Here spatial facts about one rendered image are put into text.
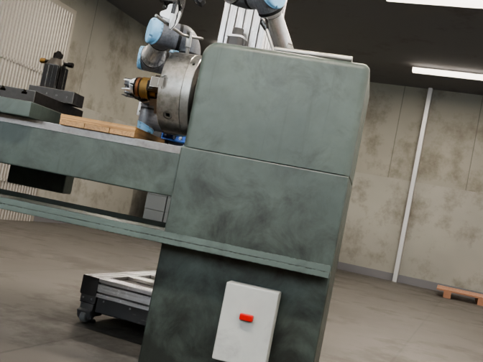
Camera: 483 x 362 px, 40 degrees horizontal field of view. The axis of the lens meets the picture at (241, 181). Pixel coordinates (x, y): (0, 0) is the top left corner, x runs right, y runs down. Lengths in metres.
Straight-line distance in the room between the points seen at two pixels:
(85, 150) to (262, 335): 0.95
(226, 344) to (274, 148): 0.68
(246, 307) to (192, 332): 0.24
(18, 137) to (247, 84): 0.91
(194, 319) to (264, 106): 0.78
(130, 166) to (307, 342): 0.89
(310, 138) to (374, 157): 8.76
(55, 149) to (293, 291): 1.03
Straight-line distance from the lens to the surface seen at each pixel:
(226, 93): 2.38
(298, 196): 2.29
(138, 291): 3.19
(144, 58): 3.34
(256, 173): 2.31
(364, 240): 10.96
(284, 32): 3.03
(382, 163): 11.02
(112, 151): 2.52
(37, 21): 8.43
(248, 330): 2.26
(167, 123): 2.55
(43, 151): 2.63
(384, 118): 11.13
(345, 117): 2.31
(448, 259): 10.83
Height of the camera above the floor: 0.70
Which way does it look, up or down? 2 degrees up
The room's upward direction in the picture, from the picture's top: 11 degrees clockwise
